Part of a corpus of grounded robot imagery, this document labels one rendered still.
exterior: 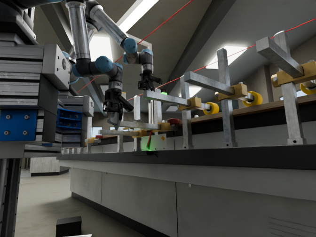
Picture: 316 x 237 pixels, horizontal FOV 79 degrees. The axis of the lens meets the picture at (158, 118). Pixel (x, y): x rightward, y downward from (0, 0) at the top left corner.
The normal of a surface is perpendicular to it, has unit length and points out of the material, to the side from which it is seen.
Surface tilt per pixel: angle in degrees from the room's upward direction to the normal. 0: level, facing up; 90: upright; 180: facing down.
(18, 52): 90
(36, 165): 90
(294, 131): 90
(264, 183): 90
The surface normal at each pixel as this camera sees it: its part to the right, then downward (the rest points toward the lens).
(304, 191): -0.77, -0.10
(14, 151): 0.16, -0.18
